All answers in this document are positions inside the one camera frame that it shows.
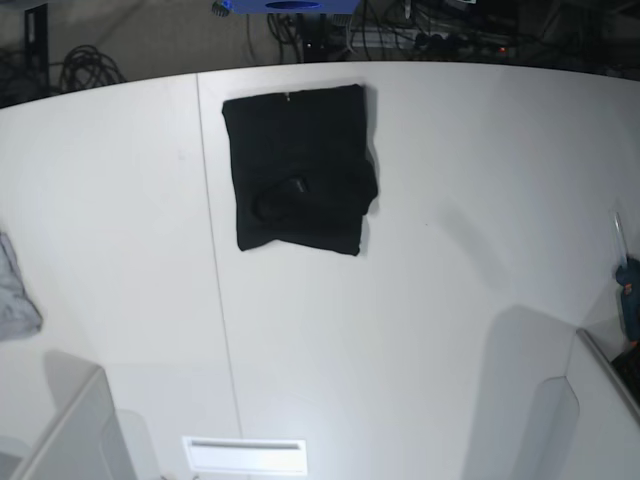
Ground blue glue gun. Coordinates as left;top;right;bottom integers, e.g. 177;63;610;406
613;212;639;343

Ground black keyboard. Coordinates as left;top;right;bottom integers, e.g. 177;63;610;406
612;346;640;402

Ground black T-shirt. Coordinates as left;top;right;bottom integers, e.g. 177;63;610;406
222;84;378;256

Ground power strip with plugs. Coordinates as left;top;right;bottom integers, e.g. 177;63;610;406
336;26;511;53

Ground coiled black cable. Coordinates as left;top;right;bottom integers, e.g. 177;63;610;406
58;44;126;92

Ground blue box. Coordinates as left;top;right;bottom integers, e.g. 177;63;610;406
211;0;359;17

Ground grey cloth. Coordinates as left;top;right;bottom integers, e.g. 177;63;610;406
1;232;43;342

